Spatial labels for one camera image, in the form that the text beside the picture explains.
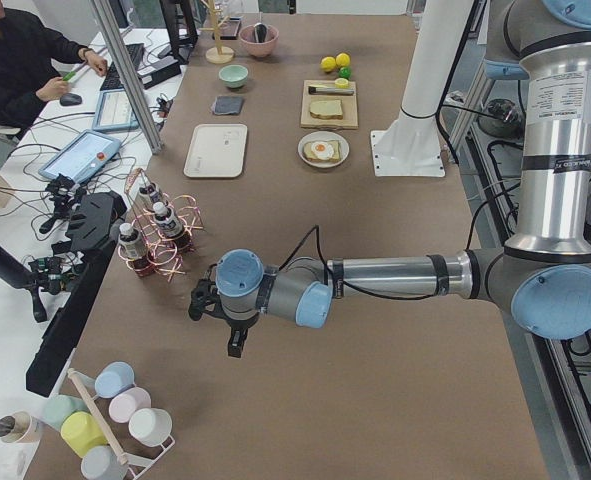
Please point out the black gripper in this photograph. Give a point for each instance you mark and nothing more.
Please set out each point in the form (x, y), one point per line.
(236, 327)

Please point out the plain bread slice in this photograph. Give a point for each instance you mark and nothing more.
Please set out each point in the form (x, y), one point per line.
(326, 109)

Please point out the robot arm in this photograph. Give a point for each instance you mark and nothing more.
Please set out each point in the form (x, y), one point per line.
(541, 276)

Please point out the cream rabbit tray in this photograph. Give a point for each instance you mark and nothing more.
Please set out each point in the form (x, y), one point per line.
(216, 151)

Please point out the tea bottle lower left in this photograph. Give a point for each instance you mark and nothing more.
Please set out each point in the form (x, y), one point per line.
(167, 221)

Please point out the tea bottle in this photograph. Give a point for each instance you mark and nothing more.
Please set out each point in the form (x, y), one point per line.
(130, 241)
(167, 221)
(149, 195)

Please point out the tea bottle lower right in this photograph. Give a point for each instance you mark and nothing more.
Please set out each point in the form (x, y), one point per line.
(130, 241)

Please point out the tea bottle upper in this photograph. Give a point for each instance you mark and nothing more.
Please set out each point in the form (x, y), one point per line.
(149, 195)

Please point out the light blue cup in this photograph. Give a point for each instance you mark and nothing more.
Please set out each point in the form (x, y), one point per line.
(114, 379)

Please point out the pink cup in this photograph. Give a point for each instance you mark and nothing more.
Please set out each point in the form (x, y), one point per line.
(126, 403)

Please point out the white cup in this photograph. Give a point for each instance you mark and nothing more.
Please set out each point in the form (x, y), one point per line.
(150, 426)

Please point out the bread slice under egg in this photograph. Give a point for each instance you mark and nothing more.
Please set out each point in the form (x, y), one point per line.
(311, 157)

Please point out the yellow cup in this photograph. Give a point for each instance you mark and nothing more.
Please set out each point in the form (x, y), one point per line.
(81, 433)

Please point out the blue teach pendant near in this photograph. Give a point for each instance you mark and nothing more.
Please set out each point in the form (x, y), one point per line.
(82, 158)

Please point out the blue teach pendant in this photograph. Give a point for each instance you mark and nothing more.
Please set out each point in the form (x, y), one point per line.
(82, 158)
(114, 112)

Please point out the fried egg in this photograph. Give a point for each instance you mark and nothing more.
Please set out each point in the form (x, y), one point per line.
(322, 150)

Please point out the pale green cup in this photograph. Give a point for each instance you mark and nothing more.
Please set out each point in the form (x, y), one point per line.
(59, 407)

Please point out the grey folded cloth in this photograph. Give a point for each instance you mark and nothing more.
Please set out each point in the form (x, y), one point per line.
(227, 105)

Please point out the grey cup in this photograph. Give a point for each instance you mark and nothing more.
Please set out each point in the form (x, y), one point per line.
(100, 463)

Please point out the white round plate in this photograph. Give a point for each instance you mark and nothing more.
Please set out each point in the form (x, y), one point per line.
(324, 135)

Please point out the blue teach pendant far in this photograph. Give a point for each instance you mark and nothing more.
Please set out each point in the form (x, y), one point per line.
(114, 112)

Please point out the mint green bowl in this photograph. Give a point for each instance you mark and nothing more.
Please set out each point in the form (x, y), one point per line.
(233, 76)

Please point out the paper cup with steel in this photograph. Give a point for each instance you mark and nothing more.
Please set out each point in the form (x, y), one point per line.
(20, 427)

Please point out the steel muddler black tip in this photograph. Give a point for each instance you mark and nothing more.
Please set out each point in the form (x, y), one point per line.
(324, 90)

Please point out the computer mouse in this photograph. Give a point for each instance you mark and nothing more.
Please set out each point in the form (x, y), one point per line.
(70, 99)

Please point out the wooden mug tree stand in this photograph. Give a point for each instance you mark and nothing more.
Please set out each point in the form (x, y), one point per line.
(219, 54)

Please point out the wooden cutting board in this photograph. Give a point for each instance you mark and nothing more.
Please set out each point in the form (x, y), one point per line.
(349, 104)

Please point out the halved lemon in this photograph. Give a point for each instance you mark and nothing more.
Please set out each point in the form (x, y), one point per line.
(341, 83)

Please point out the yellow lemon upper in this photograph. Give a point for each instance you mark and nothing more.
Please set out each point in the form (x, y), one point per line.
(328, 64)

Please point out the yellow lemon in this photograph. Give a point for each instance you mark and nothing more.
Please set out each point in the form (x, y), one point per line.
(328, 64)
(342, 60)

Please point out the green lime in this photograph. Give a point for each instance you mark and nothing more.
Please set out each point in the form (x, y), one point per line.
(345, 72)

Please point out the steel ice scoop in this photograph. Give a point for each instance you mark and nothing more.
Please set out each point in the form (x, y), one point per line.
(260, 31)

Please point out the yellow lemon lower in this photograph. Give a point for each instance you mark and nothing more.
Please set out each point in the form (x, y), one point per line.
(342, 60)

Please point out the person in black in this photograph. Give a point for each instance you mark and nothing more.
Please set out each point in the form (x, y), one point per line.
(28, 80)

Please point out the copper wire bottle rack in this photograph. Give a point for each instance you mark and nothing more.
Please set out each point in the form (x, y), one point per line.
(162, 256)

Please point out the black camera tripod device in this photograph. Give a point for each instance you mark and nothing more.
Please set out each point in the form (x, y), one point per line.
(44, 274)

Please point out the white wire cup rack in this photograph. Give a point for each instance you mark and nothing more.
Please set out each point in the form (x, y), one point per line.
(139, 458)

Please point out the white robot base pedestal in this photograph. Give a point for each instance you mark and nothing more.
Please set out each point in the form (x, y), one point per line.
(410, 147)

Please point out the aluminium frame post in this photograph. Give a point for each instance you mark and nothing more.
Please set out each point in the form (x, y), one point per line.
(129, 78)

